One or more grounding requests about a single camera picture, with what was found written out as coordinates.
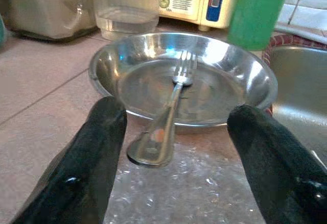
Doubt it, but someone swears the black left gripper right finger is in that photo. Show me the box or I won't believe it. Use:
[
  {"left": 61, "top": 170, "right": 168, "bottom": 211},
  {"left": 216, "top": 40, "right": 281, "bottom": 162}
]
[{"left": 226, "top": 105, "right": 327, "bottom": 224}]

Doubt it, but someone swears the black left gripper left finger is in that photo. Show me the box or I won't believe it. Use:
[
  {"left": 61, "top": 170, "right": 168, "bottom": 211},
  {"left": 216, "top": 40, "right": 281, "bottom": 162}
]
[{"left": 10, "top": 95, "right": 128, "bottom": 224}]

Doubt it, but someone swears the steel sink basin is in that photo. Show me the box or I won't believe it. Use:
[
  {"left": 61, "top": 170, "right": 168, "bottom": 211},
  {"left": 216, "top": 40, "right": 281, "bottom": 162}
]
[{"left": 262, "top": 34, "right": 327, "bottom": 170}]

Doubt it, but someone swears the steel fork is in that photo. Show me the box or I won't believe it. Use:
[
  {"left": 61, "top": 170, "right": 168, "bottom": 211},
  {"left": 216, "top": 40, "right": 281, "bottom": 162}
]
[{"left": 126, "top": 49, "right": 199, "bottom": 169}]

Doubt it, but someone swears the clear bubble wrap sheet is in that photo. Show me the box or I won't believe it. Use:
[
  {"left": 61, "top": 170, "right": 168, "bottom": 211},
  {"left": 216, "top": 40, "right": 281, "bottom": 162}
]
[{"left": 103, "top": 128, "right": 268, "bottom": 224}]

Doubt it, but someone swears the shallow steel plate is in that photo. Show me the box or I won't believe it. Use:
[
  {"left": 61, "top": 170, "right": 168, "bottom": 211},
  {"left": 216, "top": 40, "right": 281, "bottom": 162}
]
[{"left": 88, "top": 31, "right": 279, "bottom": 129}]

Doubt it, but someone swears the clear pitcher orange lid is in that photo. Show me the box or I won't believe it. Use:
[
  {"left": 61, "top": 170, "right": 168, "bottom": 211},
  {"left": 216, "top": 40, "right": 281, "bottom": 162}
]
[{"left": 91, "top": 0, "right": 162, "bottom": 42}]

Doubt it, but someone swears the teal cup white rim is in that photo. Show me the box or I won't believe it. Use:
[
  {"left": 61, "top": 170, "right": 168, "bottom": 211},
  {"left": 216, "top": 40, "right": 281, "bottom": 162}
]
[{"left": 0, "top": 14, "right": 7, "bottom": 49}]

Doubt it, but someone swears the clear jar brown powder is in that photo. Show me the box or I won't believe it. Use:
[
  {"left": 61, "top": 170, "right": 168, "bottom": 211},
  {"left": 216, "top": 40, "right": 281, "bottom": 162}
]
[{"left": 0, "top": 0, "right": 99, "bottom": 43}]

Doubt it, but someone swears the green soap bottle blue cap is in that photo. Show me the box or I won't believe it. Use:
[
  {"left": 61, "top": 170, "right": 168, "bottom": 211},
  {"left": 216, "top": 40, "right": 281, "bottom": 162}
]
[{"left": 226, "top": 0, "right": 295, "bottom": 52}]

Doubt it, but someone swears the beige water ionizer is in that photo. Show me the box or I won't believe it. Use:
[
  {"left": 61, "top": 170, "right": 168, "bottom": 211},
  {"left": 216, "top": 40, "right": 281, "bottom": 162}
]
[{"left": 153, "top": 0, "right": 244, "bottom": 32}]

